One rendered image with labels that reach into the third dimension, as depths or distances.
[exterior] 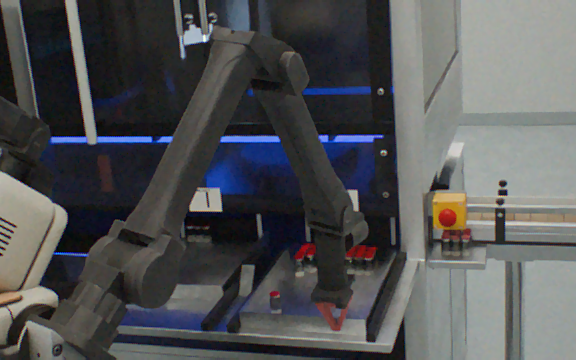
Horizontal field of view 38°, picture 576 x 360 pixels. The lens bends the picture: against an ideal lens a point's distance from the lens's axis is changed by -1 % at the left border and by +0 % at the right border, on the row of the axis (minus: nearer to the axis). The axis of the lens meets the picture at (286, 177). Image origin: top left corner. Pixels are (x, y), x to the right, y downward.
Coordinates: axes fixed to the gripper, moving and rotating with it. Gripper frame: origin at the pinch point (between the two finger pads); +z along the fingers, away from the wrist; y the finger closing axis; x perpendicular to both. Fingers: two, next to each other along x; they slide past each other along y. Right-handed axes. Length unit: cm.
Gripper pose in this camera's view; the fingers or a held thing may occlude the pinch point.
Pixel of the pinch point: (336, 327)
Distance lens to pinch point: 168.5
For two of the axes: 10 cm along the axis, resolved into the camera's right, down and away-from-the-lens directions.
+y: 2.8, -3.3, 9.0
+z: 0.9, 9.5, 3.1
